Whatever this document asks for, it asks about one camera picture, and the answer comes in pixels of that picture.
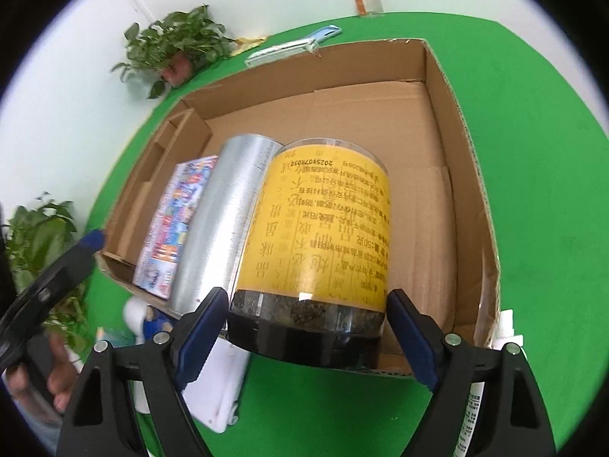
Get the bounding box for white bottle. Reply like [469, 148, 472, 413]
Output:
[454, 308, 525, 457]

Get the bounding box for yellow flat scrap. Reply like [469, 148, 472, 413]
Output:
[232, 34, 268, 55]

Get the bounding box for person's left hand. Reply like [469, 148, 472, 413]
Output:
[5, 331, 84, 415]

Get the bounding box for white hammer-shaped handheld device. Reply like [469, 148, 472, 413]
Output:
[122, 295, 153, 414]

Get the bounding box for blue stapler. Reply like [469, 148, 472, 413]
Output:
[142, 304, 178, 344]

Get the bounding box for potted plant in terracotta pot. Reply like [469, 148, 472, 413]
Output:
[112, 5, 236, 100]

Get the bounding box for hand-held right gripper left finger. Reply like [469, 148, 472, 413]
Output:
[56, 287, 230, 457]

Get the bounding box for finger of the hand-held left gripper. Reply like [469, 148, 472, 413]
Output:
[0, 229, 106, 367]

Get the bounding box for long clear plastic package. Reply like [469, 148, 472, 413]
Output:
[244, 25, 343, 68]

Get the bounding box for yellow label jar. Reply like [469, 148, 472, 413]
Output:
[226, 139, 392, 369]

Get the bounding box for brown cardboard box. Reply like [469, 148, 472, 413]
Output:
[95, 37, 502, 379]

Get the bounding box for green tablecloth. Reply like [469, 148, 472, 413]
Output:
[86, 12, 609, 457]

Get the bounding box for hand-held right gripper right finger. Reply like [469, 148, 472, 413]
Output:
[386, 288, 557, 457]

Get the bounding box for white plastic case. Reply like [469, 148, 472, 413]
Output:
[181, 333, 253, 434]

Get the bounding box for large leafy green plant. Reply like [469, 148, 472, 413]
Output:
[2, 193, 91, 358]

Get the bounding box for colourful board game box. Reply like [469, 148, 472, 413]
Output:
[132, 155, 220, 300]

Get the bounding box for silver metal can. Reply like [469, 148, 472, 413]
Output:
[170, 134, 284, 321]

